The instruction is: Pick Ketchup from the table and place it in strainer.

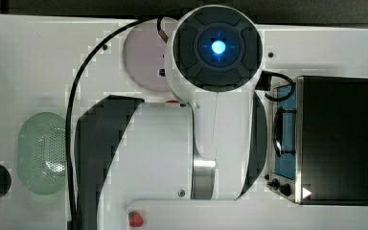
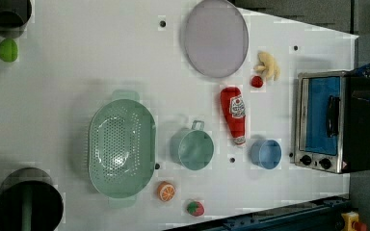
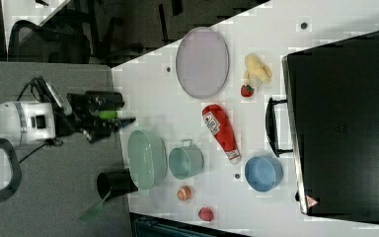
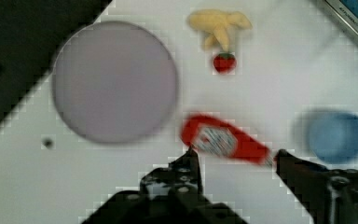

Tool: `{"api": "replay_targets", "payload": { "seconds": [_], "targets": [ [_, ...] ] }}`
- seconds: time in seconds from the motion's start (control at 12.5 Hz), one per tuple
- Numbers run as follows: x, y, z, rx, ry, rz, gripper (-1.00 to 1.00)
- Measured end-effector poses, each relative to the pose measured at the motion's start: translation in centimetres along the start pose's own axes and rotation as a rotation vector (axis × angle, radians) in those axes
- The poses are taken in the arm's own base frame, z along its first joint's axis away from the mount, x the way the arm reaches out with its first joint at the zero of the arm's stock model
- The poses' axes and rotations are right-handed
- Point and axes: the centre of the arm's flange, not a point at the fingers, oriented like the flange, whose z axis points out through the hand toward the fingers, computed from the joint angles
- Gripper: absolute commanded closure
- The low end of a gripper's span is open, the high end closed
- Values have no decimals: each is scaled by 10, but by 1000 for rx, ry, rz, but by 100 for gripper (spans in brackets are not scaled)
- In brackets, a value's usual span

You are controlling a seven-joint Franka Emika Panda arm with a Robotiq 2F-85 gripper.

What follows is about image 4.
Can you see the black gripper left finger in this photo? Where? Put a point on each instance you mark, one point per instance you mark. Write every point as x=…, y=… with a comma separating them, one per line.
x=183, y=172

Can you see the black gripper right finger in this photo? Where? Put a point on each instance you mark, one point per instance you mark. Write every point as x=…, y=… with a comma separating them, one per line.
x=329, y=195

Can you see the red felt ketchup bottle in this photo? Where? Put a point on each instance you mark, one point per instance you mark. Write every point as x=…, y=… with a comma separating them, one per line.
x=210, y=134

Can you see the red toy strawberry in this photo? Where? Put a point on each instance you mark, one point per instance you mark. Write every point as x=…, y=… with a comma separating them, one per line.
x=224, y=63

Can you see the yellow toy banana bunch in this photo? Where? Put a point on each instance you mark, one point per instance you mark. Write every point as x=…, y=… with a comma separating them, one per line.
x=215, y=23

